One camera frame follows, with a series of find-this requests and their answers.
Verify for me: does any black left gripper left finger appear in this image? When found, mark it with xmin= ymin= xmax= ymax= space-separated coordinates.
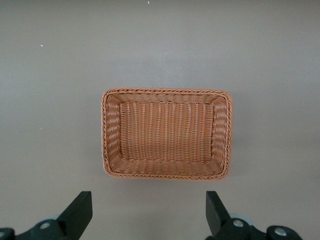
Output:
xmin=0 ymin=191 xmax=93 ymax=240

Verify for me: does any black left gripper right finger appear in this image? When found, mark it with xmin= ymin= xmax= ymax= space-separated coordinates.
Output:
xmin=205 ymin=191 xmax=301 ymax=240

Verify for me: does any brown wicker basket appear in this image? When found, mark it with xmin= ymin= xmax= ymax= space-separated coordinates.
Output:
xmin=100 ymin=87 xmax=235 ymax=181

